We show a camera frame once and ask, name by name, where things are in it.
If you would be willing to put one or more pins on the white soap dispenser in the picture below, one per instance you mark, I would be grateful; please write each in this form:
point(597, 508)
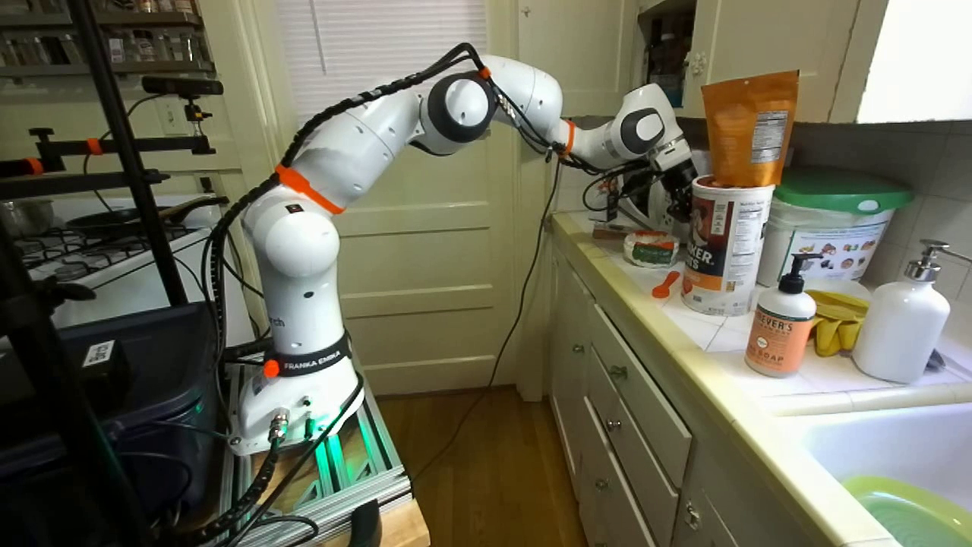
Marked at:
point(902, 322)

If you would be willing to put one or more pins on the cream base cabinet with drawers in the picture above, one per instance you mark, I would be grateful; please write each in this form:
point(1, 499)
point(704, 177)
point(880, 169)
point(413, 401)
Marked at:
point(628, 427)

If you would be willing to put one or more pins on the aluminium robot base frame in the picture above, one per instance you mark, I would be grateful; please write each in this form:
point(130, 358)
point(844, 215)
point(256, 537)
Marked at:
point(344, 475)

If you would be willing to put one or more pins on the white orange oats canister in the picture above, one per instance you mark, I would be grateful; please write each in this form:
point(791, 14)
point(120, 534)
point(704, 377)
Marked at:
point(723, 248)

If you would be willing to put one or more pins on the shelf with jars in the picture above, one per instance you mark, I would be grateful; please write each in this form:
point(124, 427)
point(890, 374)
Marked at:
point(152, 40)

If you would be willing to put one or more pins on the white kitchen sink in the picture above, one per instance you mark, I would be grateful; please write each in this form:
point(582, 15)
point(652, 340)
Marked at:
point(890, 442)

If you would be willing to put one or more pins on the round white tub orange label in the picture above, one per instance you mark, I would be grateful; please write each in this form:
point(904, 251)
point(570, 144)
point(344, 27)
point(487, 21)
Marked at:
point(656, 248)

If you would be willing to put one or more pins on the cream wall cabinets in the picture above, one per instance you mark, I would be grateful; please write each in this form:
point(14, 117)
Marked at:
point(589, 40)

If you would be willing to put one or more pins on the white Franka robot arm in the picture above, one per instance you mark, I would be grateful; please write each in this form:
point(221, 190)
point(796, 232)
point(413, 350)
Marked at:
point(293, 264)

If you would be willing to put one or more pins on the orange plastic spoon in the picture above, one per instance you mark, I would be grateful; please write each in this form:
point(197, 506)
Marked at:
point(667, 286)

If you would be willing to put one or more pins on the black camera on stand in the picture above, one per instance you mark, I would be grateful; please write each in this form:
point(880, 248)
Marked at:
point(185, 87)

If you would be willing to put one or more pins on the green plastic bowl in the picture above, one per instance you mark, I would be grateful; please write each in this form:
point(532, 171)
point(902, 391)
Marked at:
point(913, 513)

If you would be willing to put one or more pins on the black clamp bar orange clips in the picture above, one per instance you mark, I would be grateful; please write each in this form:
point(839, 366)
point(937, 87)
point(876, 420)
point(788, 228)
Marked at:
point(63, 154)

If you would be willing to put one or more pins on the white bucket with green lid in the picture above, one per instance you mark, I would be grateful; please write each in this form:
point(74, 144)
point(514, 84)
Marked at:
point(836, 228)

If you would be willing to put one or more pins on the black slanted stand pole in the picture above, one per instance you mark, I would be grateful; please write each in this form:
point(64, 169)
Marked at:
point(132, 162)

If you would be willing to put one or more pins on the white gas stove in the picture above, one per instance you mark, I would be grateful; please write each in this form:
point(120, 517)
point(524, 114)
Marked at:
point(112, 291)

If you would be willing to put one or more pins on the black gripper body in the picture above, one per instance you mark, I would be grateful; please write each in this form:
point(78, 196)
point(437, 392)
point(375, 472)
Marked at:
point(676, 193)

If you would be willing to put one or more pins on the small dark bottle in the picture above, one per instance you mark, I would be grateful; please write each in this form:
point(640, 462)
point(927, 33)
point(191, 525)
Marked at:
point(613, 206)

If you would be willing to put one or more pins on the small red flat item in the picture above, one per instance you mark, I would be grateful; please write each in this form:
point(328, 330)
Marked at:
point(610, 232)

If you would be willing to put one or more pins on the white panelled door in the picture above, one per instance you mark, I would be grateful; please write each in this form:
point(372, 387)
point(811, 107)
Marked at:
point(426, 292)

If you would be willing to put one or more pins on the orange snack bag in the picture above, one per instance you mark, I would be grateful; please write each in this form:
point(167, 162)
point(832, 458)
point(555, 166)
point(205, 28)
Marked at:
point(750, 127)

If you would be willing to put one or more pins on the yellow rubber gloves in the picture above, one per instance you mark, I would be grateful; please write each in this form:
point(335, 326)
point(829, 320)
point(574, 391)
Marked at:
point(839, 320)

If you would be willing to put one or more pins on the orange soap pump bottle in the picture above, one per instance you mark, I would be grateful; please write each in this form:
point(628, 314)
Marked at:
point(778, 330)

